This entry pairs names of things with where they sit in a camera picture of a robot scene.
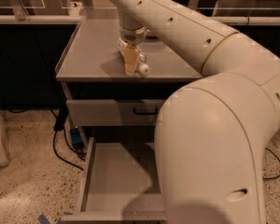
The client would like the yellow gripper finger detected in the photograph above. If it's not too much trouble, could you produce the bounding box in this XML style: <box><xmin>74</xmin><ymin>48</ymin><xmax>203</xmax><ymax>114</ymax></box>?
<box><xmin>123</xmin><ymin>45</ymin><xmax>138</xmax><ymax>76</ymax></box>

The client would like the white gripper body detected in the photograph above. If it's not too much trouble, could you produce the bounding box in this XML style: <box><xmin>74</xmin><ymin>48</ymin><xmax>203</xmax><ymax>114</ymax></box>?
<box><xmin>119</xmin><ymin>26</ymin><xmax>147</xmax><ymax>46</ymax></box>

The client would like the clear plastic water bottle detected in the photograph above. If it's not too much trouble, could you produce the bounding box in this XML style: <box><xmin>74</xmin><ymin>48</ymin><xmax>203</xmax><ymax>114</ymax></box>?
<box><xmin>118</xmin><ymin>38</ymin><xmax>149</xmax><ymax>76</ymax></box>

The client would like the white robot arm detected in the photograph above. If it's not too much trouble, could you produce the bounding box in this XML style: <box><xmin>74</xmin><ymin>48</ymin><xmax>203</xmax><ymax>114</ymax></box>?
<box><xmin>110</xmin><ymin>0</ymin><xmax>280</xmax><ymax>224</ymax></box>

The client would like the grey drawer cabinet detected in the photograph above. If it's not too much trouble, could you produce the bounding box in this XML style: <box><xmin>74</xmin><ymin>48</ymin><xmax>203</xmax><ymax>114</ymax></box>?
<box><xmin>57</xmin><ymin>8</ymin><xmax>201</xmax><ymax>143</ymax></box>

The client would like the closed grey top drawer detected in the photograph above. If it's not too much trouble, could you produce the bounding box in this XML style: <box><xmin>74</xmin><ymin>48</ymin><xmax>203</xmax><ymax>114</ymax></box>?
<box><xmin>66</xmin><ymin>99</ymin><xmax>163</xmax><ymax>126</ymax></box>

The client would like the blue power adapter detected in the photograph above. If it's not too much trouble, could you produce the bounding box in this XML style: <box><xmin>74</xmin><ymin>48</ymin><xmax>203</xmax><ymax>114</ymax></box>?
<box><xmin>70</xmin><ymin>128</ymin><xmax>84</xmax><ymax>148</ymax></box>

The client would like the blue tape piece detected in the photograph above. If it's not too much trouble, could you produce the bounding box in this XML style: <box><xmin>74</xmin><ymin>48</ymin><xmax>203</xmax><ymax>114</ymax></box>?
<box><xmin>37</xmin><ymin>215</ymin><xmax>50</xmax><ymax>224</ymax></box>

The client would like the black drawer handle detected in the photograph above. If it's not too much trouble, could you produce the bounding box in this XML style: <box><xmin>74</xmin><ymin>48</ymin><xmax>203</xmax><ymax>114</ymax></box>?
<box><xmin>133</xmin><ymin>107</ymin><xmax>159</xmax><ymax>116</ymax></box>

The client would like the black floor cable left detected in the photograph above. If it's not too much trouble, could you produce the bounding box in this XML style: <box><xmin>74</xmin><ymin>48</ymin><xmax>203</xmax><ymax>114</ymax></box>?
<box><xmin>49</xmin><ymin>108</ymin><xmax>87</xmax><ymax>172</ymax></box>

